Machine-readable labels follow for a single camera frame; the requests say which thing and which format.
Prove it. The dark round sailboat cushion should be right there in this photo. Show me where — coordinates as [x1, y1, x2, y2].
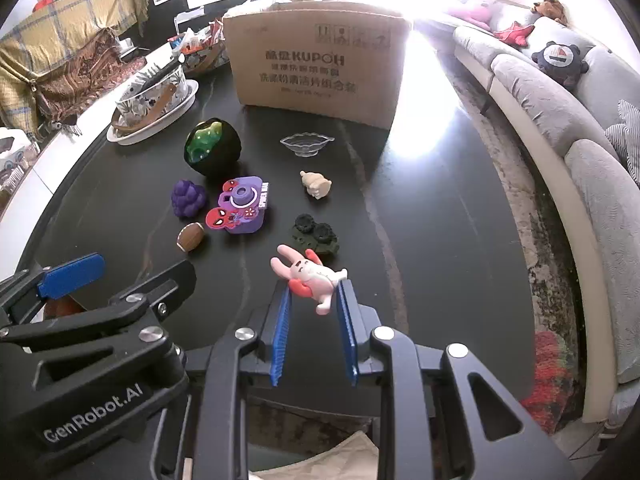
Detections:
[532, 41, 589, 91]

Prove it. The yellow plaid blanket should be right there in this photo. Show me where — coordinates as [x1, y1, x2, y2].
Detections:
[1, 0, 150, 134]

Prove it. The pink rabbit figurine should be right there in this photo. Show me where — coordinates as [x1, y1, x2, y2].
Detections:
[270, 244, 348, 315]

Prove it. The brown toy football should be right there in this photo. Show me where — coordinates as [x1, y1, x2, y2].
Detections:
[176, 222, 205, 254]

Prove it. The red star plush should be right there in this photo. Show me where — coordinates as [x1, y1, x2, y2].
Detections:
[494, 21, 535, 48]

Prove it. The purple grape toy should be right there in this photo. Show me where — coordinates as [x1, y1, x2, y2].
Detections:
[170, 180, 207, 219]

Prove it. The quilted beige cushion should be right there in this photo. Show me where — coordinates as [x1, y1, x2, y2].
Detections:
[248, 431, 378, 480]

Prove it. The clear leaf-shaped dish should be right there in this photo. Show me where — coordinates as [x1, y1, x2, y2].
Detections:
[280, 132, 334, 158]

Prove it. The grey curved sofa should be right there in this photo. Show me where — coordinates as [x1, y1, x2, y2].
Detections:
[442, 0, 639, 429]

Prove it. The black remote in bowl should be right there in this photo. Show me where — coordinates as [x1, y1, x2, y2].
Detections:
[129, 54, 184, 96]

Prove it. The beige small figurine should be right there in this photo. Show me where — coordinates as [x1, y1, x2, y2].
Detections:
[299, 171, 332, 200]

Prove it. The white oval plate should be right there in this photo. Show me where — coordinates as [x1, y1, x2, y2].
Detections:
[105, 79, 200, 146]

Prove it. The green ball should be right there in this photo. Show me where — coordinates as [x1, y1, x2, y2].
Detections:
[183, 117, 242, 177]

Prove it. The brown patterned cloth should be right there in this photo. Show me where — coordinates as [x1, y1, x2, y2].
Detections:
[30, 29, 146, 132]

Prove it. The purple spider-man toy camera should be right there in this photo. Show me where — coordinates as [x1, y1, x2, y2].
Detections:
[205, 176, 269, 234]

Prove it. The striped star cushion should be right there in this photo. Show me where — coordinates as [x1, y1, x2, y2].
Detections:
[605, 100, 640, 186]

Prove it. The floral bowl with leather strap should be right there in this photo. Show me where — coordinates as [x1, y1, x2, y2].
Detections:
[111, 65, 189, 136]

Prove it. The pink plush toy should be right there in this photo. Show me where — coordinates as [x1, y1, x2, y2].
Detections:
[449, 4, 492, 32]

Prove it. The green toy truck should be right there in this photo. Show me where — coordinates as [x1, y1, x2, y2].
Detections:
[291, 214, 340, 256]

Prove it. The basket with snack packets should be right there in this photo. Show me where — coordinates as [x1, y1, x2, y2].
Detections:
[167, 20, 229, 78]

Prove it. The brown plush animal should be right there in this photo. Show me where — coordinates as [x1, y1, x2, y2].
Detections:
[530, 0, 570, 27]

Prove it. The cardboard box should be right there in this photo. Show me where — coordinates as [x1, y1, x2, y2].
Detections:
[222, 0, 410, 129]

